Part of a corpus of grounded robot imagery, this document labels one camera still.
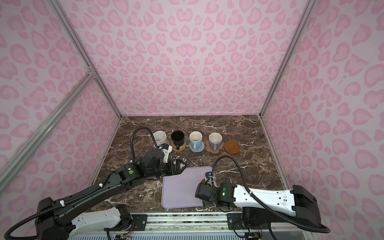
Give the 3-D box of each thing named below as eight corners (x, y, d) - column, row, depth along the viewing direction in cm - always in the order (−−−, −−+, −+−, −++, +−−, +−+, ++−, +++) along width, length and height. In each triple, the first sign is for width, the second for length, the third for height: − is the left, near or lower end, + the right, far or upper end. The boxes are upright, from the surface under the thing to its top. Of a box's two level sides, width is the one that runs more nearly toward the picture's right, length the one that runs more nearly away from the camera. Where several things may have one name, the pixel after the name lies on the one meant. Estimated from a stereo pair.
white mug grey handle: (209, 154, 99) (209, 147, 93) (208, 140, 107) (208, 132, 100) (221, 154, 99) (223, 146, 92) (220, 139, 107) (221, 132, 100)
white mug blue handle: (189, 153, 100) (188, 144, 92) (190, 140, 107) (189, 130, 99) (202, 153, 100) (202, 144, 91) (201, 140, 107) (202, 130, 99)
